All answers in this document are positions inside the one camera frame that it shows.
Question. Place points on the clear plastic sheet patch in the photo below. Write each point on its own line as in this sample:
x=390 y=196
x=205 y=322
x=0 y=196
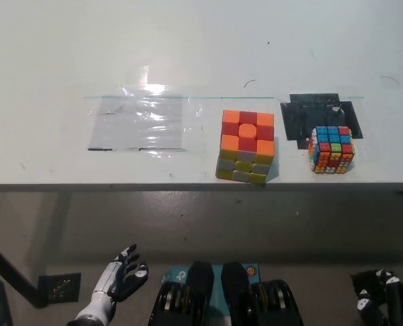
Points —
x=136 y=122

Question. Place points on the black tape patch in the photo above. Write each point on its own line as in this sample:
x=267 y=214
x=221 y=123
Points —
x=299 y=115

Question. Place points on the black and white right hand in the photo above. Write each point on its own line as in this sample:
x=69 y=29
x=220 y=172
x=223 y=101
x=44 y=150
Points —
x=388 y=299

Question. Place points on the white and black left hand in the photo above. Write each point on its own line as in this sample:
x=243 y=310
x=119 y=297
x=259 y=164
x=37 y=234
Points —
x=126 y=285

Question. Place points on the big orange yellow puzzle cube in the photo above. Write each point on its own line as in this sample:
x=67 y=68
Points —
x=245 y=149

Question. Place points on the black diagonal table brace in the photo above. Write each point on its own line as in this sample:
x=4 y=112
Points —
x=7 y=268

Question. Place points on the small studded multicolour cube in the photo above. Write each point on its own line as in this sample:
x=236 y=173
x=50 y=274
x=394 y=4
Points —
x=330 y=149

